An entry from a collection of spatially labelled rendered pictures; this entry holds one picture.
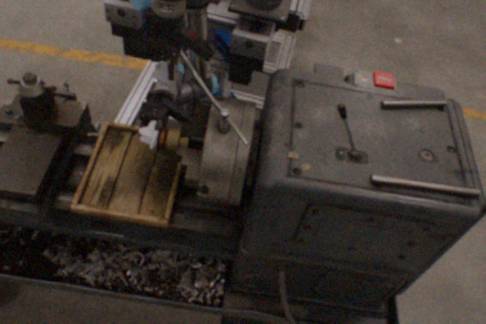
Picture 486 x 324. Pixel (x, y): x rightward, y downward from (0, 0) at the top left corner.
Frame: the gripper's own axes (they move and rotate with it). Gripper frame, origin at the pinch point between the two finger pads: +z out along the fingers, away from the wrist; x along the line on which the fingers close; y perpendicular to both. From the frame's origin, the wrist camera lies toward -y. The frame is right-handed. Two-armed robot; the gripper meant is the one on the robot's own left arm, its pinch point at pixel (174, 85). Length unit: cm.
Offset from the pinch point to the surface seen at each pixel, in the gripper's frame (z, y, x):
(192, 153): 22.9, -6.3, -0.2
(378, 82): 2, -58, -22
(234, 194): 25.7, -20.4, 10.4
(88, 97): 112, 76, -130
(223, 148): 13.2, -15.3, 6.3
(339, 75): 3, -46, -24
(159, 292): 78, -1, 13
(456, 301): 128, -143, -36
